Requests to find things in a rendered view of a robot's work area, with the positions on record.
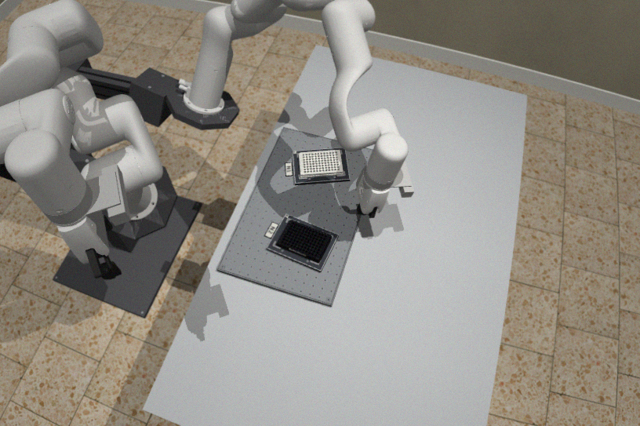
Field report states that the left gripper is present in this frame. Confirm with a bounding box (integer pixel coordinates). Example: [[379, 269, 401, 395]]
[[356, 166, 390, 218]]

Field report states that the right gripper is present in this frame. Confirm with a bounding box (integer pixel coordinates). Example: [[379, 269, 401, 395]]
[[55, 211, 122, 279]]

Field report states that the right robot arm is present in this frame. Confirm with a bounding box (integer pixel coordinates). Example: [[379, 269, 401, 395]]
[[0, 0, 163, 226]]

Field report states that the grey rectangular frame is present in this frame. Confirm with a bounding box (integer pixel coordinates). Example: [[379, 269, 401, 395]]
[[267, 213, 339, 272]]

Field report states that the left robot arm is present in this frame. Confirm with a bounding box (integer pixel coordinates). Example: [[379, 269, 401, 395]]
[[179, 0, 414, 198]]

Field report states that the black rectangular frame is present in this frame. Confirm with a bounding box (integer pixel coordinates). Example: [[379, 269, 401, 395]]
[[293, 147, 350, 185]]

